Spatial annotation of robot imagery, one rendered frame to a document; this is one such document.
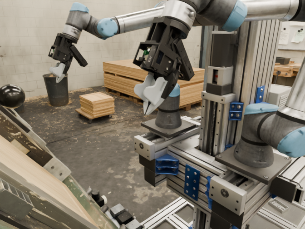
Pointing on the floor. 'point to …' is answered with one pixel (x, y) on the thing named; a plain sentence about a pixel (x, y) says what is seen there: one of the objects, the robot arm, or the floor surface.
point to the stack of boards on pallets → (121, 73)
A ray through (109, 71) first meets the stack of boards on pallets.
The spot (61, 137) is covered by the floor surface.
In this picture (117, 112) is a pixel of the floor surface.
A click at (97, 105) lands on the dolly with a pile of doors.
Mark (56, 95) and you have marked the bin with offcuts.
